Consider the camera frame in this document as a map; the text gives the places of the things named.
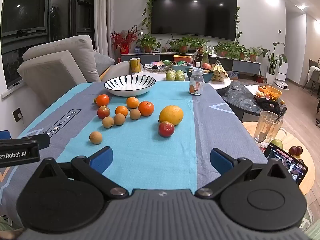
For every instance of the orange box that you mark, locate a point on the orange box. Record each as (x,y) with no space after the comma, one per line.
(182,58)

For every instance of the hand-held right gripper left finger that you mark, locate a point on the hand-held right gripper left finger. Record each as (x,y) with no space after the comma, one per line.
(102,158)

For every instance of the row of green potted plants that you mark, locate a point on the row of green potted plants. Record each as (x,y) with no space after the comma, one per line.
(148,42)

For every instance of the dark red plum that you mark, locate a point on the dark red plum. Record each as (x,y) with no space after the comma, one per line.
(299,150)
(293,151)

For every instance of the dining chair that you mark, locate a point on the dining chair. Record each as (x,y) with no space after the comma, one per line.
(312,77)

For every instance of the brown longan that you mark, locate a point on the brown longan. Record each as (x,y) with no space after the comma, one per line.
(108,122)
(135,114)
(119,119)
(96,137)

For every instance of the black smartphone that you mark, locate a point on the black smartphone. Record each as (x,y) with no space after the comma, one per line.
(287,162)

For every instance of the yellow can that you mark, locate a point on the yellow can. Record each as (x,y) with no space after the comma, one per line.
(135,65)

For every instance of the beige sofa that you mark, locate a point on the beige sofa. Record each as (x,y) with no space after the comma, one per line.
(55,72)

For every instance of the bunch of bananas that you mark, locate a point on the bunch of bananas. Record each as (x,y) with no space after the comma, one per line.
(220,71)

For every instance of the clear jar with orange label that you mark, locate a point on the clear jar with orange label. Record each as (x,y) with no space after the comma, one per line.
(196,85)

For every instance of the round wooden table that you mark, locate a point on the round wooden table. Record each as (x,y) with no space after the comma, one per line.
(295,140)

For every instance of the red apple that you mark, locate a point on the red apple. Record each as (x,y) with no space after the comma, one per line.
(206,65)
(166,129)

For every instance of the grey cushion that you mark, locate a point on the grey cushion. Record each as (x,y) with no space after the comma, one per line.
(103,63)

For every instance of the white round table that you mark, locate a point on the white round table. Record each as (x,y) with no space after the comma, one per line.
(222,84)

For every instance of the white robot vacuum dock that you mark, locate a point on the white robot vacuum dock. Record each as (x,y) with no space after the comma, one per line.
(282,73)

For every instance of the white curtain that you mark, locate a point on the white curtain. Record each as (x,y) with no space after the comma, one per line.
(102,17)

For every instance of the teal bowl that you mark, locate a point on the teal bowl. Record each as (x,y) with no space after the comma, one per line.
(208,77)

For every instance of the green fruit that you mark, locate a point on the green fruit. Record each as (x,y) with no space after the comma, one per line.
(277,143)

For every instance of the glass mug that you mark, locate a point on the glass mug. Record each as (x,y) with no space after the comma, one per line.
(266,127)

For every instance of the black cloth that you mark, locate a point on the black cloth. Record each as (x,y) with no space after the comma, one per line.
(268,106)

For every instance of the dark marble table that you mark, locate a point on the dark marble table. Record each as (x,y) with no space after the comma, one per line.
(240,100)

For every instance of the red berry decoration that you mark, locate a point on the red berry decoration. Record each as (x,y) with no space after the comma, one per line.
(122,37)

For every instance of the blue and grey tablecloth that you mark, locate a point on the blue and grey tablecloth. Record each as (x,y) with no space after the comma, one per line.
(150,155)

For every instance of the dark window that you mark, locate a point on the dark window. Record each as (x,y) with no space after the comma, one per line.
(25,5)

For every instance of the striped white bowl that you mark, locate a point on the striped white bowl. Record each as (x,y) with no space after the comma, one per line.
(130,90)

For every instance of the orange basket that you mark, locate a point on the orange basket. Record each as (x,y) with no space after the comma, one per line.
(272,92)

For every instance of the large yellow orange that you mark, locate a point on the large yellow orange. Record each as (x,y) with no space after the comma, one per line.
(171,115)

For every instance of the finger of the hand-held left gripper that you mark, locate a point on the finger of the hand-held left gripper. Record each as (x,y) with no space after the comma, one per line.
(42,141)

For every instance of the black wall socket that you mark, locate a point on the black wall socket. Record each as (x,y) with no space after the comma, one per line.
(17,115)

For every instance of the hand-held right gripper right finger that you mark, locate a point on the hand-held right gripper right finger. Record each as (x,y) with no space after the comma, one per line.
(220,159)

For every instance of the tall plant in white pot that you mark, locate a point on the tall plant in white pot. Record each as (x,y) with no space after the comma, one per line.
(272,60)

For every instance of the group of green apples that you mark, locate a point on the group of green apples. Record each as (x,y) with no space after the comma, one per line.
(175,75)

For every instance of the white paper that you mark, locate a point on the white paper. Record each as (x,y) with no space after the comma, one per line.
(251,89)

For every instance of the grey television cabinet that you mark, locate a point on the grey television cabinet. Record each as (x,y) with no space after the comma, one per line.
(245,66)

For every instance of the glass plate of snacks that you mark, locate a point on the glass plate of snacks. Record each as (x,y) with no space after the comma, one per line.
(156,68)

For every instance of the black wall television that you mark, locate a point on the black wall television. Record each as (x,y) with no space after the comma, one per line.
(195,12)

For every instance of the yellow cushion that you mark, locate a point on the yellow cushion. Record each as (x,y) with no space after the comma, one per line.
(105,74)

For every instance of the metal spoon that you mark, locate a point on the metal spoon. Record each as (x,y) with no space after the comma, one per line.
(281,113)

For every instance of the spider plant in vase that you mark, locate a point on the spider plant in vase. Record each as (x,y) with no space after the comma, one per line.
(205,55)

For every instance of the teal rectangular basin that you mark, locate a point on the teal rectangular basin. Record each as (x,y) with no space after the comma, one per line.
(181,68)

